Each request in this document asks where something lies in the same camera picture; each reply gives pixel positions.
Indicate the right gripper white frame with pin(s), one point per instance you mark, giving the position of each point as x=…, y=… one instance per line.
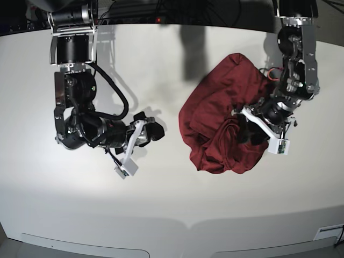
x=142, y=130

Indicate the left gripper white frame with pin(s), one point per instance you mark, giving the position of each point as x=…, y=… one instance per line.
x=255, y=129

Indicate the dark red long-sleeve shirt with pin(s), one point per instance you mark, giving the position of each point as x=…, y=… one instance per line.
x=207, y=124

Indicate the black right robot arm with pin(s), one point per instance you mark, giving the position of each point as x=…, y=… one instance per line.
x=73, y=49

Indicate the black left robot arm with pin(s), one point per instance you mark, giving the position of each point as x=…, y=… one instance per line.
x=271, y=117

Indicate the white label plate on table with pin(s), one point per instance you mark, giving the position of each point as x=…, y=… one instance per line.
x=329, y=231

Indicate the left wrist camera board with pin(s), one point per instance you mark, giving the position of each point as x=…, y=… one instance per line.
x=278, y=146

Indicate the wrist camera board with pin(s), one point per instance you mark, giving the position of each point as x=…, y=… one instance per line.
x=278, y=146
x=125, y=168

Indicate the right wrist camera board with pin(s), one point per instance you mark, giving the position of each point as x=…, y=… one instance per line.
x=125, y=168

